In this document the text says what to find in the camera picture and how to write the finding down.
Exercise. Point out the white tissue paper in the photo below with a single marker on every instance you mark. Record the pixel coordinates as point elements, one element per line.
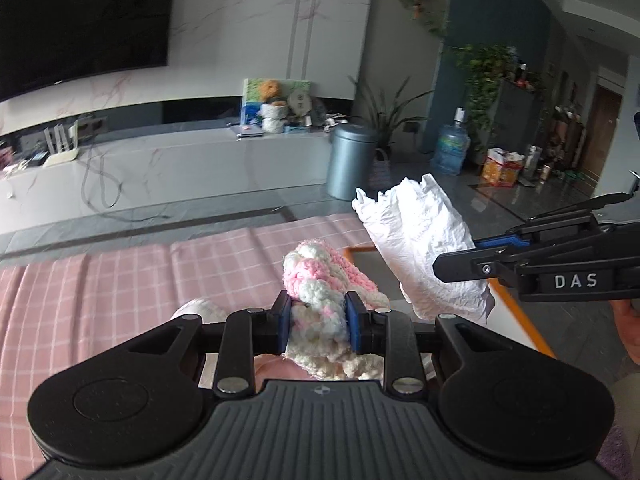
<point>425,240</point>

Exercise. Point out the grey metal trash can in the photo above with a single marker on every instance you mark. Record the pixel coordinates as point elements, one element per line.
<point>350,165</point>

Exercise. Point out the flat grey tablet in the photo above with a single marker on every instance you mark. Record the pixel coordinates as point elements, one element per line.
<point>247,131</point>

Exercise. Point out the red yellow gift carton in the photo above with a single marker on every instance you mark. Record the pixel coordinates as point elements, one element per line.
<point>500,170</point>

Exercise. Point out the grey side cabinet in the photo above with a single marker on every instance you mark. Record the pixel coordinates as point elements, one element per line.
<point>522,115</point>

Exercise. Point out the round white hand fan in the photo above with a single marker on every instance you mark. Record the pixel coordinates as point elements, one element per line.
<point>299,102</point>

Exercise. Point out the long-leaf potted plant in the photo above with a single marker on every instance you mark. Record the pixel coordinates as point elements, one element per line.
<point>392,120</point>

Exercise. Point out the pink checkered tablecloth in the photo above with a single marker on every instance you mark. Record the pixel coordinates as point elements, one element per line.
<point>100,300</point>

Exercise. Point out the person's right forearm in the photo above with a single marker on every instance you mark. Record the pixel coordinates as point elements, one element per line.
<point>629,332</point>

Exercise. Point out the white marble television cabinet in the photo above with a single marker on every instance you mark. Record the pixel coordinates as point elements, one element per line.
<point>200,160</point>

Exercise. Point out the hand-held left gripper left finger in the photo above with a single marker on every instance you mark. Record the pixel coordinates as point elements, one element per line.
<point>284,322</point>

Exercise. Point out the brown wooden door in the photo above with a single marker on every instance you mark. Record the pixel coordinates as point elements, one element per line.
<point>602,130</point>

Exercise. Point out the orange cardboard box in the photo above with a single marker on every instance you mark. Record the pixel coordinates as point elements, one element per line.
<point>522,322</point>

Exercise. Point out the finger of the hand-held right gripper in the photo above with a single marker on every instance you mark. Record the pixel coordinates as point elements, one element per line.
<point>500,241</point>
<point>470,266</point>

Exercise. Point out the blue water jug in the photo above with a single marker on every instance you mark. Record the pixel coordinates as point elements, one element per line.
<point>451,147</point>

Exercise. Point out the black wall television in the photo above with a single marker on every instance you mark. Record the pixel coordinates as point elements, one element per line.
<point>75,20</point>

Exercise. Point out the climbing green plant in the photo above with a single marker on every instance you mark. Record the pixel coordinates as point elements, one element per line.
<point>482,80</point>

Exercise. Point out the pink white crochet cloth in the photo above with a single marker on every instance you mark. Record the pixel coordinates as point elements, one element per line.
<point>315,270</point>

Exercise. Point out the brown teddy bear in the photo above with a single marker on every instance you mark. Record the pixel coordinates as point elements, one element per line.
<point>272,90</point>

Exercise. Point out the white router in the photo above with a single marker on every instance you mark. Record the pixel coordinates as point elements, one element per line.
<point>60,157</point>

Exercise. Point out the green blue painting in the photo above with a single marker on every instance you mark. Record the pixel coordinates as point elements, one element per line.
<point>250,105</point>

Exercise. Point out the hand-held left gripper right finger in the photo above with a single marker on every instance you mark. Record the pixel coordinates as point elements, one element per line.
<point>352,325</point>

